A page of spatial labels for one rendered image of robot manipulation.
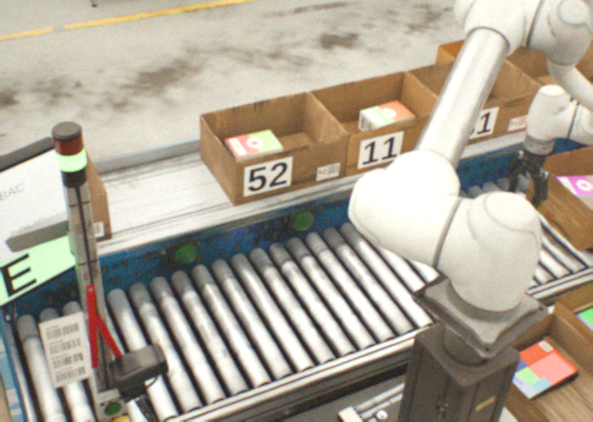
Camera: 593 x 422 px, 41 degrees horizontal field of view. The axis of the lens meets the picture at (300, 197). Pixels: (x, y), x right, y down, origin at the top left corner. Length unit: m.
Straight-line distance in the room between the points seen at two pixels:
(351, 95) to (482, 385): 1.32
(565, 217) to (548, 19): 0.94
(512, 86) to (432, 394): 1.49
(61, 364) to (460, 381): 0.84
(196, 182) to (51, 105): 2.25
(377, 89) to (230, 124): 0.56
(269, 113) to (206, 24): 2.88
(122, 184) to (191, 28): 3.00
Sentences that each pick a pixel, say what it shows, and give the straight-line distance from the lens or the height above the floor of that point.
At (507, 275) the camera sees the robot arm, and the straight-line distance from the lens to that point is 1.60.
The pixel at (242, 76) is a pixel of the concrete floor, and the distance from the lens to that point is 4.90.
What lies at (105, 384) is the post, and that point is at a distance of 1.85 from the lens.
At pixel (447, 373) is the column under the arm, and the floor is 1.07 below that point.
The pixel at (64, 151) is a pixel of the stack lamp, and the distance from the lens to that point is 1.41.
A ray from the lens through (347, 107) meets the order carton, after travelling 2.83.
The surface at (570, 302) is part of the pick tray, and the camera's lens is 2.46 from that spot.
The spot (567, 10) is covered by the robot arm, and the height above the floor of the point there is 1.68.
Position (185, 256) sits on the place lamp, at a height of 0.81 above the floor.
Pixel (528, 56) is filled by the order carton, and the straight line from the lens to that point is 3.26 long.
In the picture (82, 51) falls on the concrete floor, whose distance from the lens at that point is 5.23.
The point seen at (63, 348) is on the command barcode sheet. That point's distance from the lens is 1.72.
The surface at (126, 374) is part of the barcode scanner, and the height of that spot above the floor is 1.08.
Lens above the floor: 2.43
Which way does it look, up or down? 38 degrees down
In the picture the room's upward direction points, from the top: 4 degrees clockwise
